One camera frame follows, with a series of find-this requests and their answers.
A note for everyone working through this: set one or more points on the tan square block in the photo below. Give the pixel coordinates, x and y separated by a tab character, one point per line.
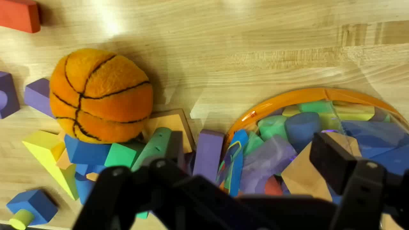
174	123

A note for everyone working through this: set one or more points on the pale orange foam block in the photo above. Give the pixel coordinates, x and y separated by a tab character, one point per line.
64	161

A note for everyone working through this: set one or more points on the orange plush basketball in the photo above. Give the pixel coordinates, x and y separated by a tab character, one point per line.
103	93

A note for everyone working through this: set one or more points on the small yellow foam block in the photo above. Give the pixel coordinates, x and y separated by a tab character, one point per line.
292	111
21	218

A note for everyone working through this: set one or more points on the blue foam cylinder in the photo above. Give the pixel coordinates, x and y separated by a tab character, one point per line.
302	128

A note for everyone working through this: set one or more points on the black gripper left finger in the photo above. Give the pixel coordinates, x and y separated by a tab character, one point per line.
110	199

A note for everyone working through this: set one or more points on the blue notched foam block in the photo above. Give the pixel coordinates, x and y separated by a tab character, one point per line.
36	203

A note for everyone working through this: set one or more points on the pale yellow foam block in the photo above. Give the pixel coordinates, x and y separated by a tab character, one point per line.
353	114

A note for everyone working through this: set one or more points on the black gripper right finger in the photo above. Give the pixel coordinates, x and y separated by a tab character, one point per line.
358	192

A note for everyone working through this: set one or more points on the long purple foam block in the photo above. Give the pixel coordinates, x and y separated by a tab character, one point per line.
208	154

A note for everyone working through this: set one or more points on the small purple stepped block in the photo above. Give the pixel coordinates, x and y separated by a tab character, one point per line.
8	96

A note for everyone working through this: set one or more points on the pale purple foam block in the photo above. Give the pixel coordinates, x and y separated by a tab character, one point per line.
269	160

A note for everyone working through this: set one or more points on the small green foam block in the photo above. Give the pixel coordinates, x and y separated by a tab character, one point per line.
255	143

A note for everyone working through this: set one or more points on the yellow foam wedge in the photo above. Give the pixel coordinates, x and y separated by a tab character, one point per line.
47	148

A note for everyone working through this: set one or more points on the large blue foam block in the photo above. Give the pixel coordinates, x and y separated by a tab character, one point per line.
379	138

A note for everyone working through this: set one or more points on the red curved foam block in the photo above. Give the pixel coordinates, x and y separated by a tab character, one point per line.
17	14

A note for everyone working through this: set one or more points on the green foam cylinder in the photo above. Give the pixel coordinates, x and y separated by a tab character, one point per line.
154	147

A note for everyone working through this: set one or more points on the red-orange foam block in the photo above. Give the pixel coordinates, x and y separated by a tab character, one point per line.
274	186

